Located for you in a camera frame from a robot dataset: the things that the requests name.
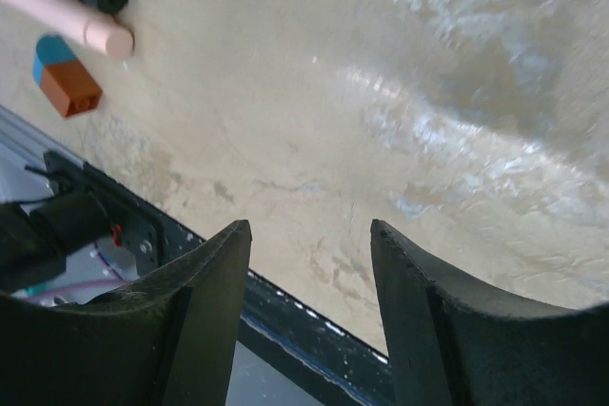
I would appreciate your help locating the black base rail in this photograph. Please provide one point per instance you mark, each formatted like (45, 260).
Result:
(319, 356)

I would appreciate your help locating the orange and blue brick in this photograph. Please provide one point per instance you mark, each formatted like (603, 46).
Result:
(62, 77)

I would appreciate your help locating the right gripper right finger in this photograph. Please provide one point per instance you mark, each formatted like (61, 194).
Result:
(453, 339)

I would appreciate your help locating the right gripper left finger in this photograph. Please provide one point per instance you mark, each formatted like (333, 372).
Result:
(165, 339)

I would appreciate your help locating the pink microphone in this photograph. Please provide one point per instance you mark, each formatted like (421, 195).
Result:
(81, 24)

